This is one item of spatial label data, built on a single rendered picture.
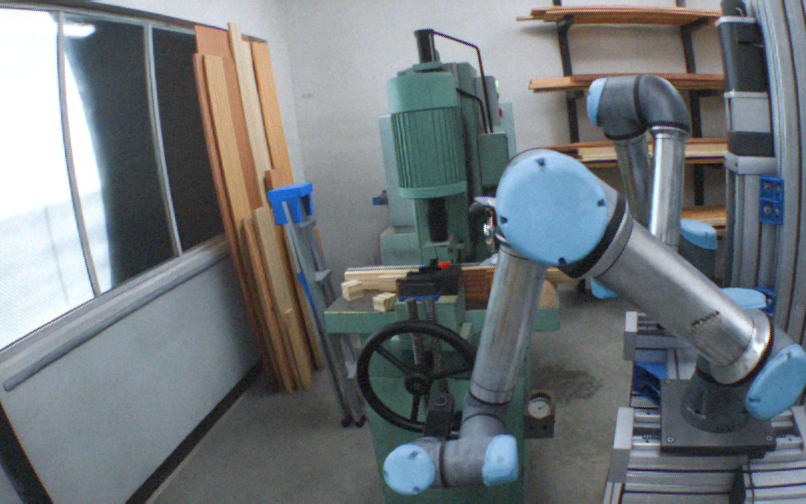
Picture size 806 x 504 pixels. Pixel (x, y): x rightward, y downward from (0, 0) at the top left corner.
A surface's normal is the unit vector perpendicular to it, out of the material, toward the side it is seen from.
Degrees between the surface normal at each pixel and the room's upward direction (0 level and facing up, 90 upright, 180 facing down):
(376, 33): 90
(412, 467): 59
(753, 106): 90
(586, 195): 86
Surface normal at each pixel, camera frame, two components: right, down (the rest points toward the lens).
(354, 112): -0.20, 0.27
